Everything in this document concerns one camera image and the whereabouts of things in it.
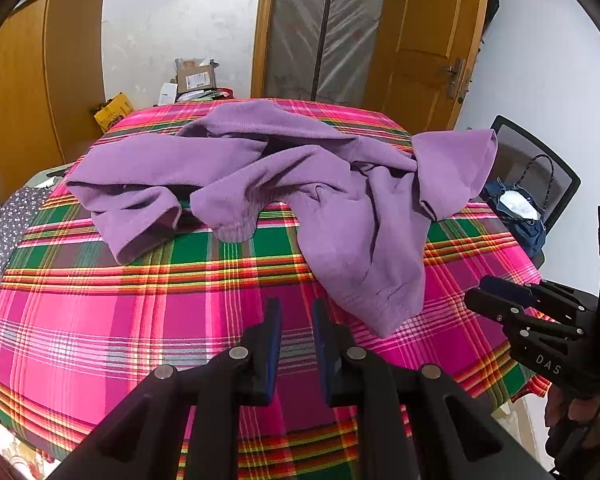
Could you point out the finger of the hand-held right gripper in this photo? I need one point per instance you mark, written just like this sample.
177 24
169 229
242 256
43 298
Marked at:
510 317
540 295

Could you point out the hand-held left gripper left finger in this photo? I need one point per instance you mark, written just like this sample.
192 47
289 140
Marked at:
274 345

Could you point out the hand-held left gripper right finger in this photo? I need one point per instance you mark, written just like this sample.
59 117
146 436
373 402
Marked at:
322 350

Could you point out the purple fleece garment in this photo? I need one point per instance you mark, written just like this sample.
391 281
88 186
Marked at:
330 200

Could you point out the person's right forearm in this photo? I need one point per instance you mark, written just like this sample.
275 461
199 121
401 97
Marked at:
580 457

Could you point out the dark hanging clothes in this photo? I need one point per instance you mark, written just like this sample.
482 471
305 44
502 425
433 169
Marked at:
491 5

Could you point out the person's right hand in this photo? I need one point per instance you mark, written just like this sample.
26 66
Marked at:
562 407

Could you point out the black mesh chair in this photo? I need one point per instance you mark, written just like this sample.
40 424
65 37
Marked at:
520 145

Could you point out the pink plaid tablecloth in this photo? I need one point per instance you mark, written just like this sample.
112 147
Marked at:
105 310

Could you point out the small white box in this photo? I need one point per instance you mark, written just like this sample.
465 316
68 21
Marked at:
168 92

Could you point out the light green table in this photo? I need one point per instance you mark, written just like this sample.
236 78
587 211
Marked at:
50 180

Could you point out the open cardboard box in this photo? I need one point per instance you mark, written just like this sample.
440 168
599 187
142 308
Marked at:
195 77

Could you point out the yellow bag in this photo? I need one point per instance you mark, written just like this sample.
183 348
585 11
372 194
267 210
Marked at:
112 112

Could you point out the wooden door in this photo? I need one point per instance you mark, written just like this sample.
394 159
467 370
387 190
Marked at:
420 35

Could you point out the grey dotted folded cloth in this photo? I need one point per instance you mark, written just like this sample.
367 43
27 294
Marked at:
5 230

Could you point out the clear plastic door curtain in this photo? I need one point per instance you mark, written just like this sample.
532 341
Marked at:
300 35

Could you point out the wooden wardrobe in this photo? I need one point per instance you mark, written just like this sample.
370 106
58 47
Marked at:
20 85

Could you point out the wooden door frame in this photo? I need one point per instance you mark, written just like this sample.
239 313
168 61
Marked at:
262 35

